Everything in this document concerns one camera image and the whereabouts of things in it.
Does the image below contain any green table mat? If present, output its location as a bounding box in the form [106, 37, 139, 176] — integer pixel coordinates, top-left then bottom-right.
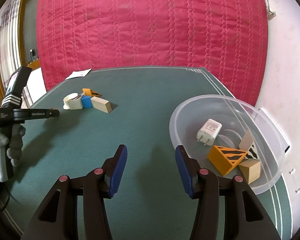
[5, 67, 292, 239]

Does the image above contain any long wooden block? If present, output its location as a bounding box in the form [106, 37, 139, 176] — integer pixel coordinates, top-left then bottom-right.
[90, 96, 112, 113]

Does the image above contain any plain wooden block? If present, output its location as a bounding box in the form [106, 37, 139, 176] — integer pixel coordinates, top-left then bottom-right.
[239, 159, 261, 184]

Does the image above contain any white charger plug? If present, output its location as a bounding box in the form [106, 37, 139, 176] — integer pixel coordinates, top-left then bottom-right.
[197, 119, 222, 146]

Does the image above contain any zebra striped wedge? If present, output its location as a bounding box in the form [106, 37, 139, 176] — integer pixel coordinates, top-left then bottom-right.
[239, 130, 260, 160]

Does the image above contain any orange striped wedge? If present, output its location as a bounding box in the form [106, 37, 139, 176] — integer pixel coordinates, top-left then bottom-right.
[207, 145, 248, 176]
[82, 88, 101, 97]

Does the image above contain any white flat box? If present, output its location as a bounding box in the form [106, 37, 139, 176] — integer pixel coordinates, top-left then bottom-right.
[259, 107, 292, 154]

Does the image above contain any blue block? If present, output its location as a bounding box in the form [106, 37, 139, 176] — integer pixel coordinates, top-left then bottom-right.
[81, 95, 93, 108]

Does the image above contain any left grey gloved hand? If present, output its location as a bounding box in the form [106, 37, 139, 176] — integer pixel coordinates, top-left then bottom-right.
[0, 125, 26, 168]

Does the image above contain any red quilted bedspread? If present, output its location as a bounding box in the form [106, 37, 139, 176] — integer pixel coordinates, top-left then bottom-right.
[37, 0, 268, 105]

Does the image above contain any white paper slip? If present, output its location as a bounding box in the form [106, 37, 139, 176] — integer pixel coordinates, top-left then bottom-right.
[65, 68, 91, 80]

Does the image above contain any orange striped wedge on table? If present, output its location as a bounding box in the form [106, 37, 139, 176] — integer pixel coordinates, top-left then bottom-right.
[82, 88, 101, 97]

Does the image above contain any white cabinet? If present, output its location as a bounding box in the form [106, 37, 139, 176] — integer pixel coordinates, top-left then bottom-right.
[21, 68, 46, 108]

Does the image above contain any white striped wedge on table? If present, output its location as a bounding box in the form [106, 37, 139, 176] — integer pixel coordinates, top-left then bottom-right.
[68, 93, 85, 110]

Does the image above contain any clear plastic bowl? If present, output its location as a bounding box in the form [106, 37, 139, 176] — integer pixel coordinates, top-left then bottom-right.
[169, 95, 288, 194]

